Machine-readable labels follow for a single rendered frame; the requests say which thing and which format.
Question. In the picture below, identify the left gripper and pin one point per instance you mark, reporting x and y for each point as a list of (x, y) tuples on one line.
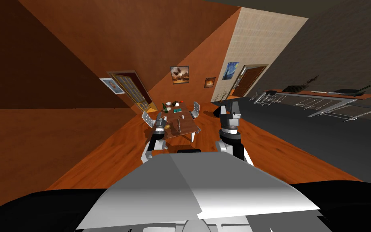
[(160, 125)]

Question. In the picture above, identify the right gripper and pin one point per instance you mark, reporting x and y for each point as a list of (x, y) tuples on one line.
[(230, 121)]

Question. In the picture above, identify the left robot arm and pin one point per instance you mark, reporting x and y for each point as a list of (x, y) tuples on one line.
[(155, 145)]

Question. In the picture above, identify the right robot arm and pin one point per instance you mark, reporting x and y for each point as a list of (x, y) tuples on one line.
[(233, 145)]

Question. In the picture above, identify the orange bread loaf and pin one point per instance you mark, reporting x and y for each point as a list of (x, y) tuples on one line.
[(167, 127)]

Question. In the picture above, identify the white perforated chair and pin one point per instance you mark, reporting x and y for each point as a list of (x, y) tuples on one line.
[(195, 110), (148, 120)]

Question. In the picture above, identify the bare twig potted plant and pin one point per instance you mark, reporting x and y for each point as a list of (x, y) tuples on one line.
[(221, 97)]

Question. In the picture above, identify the green glass bottle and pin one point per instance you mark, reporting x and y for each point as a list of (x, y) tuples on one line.
[(165, 109)]

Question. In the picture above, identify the silver cutlery piece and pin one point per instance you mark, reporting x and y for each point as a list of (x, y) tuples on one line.
[(179, 125)]

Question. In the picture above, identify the white bowl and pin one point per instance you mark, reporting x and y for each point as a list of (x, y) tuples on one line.
[(168, 104)]

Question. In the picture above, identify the teal book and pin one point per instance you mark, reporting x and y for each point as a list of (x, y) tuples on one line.
[(177, 110)]

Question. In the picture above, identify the brown wooden dining table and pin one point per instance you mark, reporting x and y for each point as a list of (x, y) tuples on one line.
[(185, 124)]

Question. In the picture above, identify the small orange picture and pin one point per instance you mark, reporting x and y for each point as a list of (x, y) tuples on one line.
[(209, 82)]

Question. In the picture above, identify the dark brown door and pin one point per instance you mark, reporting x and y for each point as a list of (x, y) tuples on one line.
[(250, 82)]

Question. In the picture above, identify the blue night sky picture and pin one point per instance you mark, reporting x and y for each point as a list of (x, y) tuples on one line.
[(230, 71)]

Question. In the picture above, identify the glass paned wooden door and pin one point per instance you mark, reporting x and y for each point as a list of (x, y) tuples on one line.
[(134, 91)]

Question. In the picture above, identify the brown landscape picture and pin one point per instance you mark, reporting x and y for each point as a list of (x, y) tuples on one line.
[(179, 74)]

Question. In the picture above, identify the framed portrait picture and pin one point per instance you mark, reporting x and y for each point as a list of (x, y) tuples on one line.
[(112, 85)]

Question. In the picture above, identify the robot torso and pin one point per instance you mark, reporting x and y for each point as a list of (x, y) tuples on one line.
[(185, 187)]

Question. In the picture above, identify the long orange top desk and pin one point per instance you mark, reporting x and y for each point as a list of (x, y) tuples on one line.
[(320, 94)]

